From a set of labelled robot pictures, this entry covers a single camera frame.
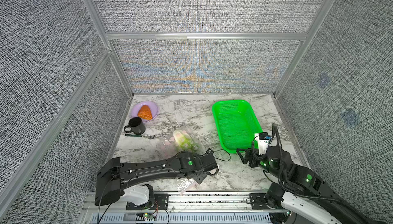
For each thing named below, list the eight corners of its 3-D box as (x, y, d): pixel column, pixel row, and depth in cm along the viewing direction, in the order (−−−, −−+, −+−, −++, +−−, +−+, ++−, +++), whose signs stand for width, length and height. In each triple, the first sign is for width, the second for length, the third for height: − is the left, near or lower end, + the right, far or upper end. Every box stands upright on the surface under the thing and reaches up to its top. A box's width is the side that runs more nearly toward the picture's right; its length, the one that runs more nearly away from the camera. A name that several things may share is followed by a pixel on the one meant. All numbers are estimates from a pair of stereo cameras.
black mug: (127, 135, 99) (121, 127, 92) (130, 125, 104) (125, 116, 97) (144, 135, 99) (139, 127, 92) (146, 125, 104) (142, 116, 97)
